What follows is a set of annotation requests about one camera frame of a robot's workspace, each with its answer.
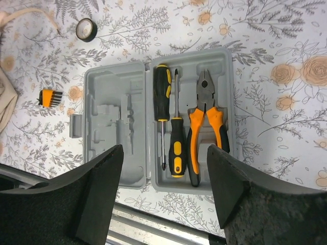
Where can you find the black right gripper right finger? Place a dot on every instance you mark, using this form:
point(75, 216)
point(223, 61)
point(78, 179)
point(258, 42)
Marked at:
point(256, 208)

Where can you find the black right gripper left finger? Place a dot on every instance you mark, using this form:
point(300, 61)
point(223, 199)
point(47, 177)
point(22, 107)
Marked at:
point(72, 208)

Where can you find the short yellow black screwdriver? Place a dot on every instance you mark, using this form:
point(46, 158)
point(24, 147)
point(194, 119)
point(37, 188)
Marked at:
point(177, 152)

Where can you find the grey plastic tool case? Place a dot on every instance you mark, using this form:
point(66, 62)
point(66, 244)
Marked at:
point(118, 109)

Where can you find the orange black pliers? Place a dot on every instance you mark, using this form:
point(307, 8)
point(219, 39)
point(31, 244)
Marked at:
point(205, 114)

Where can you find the long yellow black screwdriver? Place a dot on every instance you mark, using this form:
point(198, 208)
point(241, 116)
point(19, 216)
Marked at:
point(161, 101)

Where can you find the orange hex key set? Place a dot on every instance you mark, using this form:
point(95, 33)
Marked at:
point(49, 98)

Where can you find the beige cloth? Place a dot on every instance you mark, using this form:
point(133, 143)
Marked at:
point(9, 95)

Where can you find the black tape roll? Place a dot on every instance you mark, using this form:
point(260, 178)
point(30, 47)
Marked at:
point(86, 30)

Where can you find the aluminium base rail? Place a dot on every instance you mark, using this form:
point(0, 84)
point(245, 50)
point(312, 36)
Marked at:
point(130, 226)

